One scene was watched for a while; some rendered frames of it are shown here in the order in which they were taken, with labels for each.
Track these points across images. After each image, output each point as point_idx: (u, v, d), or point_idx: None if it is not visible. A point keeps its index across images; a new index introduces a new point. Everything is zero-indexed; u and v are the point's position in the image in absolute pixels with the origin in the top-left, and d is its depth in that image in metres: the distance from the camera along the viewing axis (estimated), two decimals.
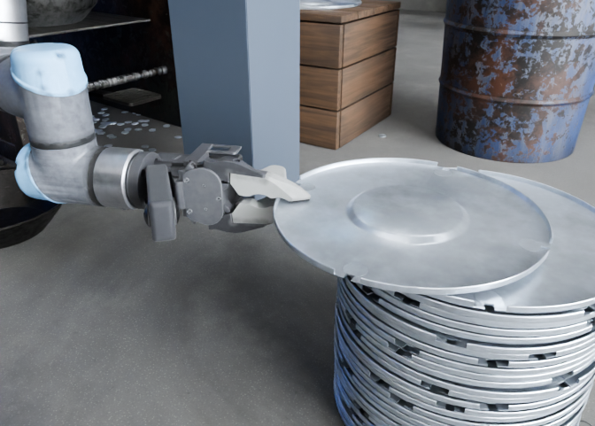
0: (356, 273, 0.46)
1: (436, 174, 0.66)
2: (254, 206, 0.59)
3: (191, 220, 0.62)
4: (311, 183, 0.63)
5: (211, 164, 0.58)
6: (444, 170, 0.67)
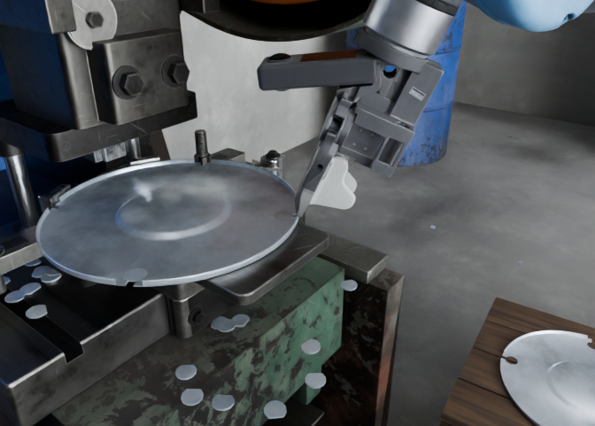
0: (199, 166, 0.72)
1: (143, 270, 0.49)
2: (311, 162, 0.57)
3: None
4: (282, 219, 0.58)
5: (324, 139, 0.51)
6: (134, 279, 0.48)
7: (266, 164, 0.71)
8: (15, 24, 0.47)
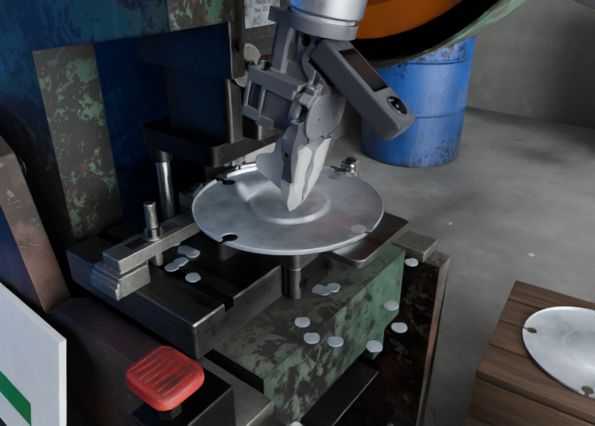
0: None
1: (356, 225, 0.74)
2: (307, 167, 0.56)
3: (309, 102, 0.50)
4: (339, 178, 0.88)
5: (339, 117, 0.57)
6: (364, 230, 0.73)
7: (343, 169, 0.90)
8: (198, 70, 0.67)
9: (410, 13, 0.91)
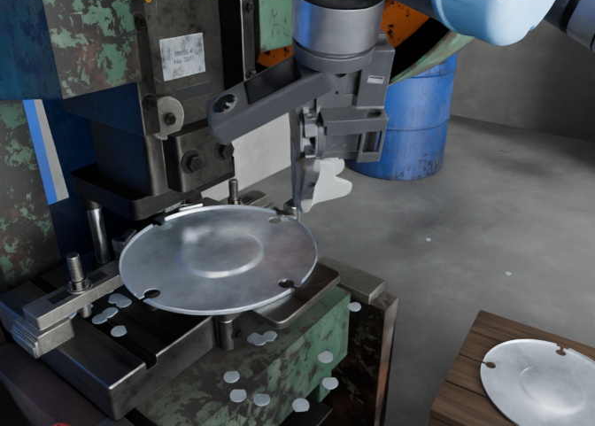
0: None
1: (166, 229, 0.84)
2: (294, 166, 0.56)
3: None
4: None
5: (305, 161, 0.49)
6: (161, 225, 0.85)
7: (284, 212, 0.88)
8: (114, 125, 0.65)
9: None
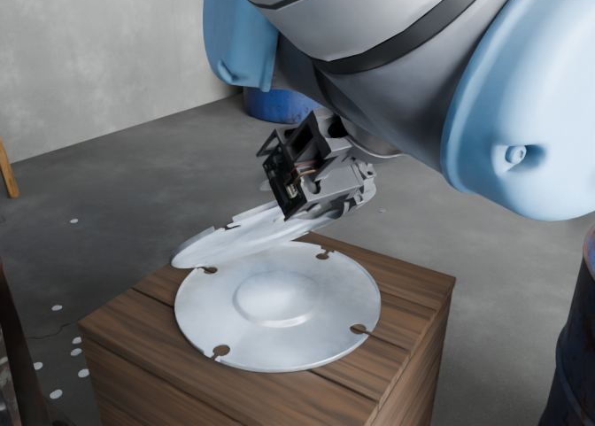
0: None
1: None
2: None
3: (372, 184, 0.47)
4: None
5: None
6: None
7: None
8: None
9: None
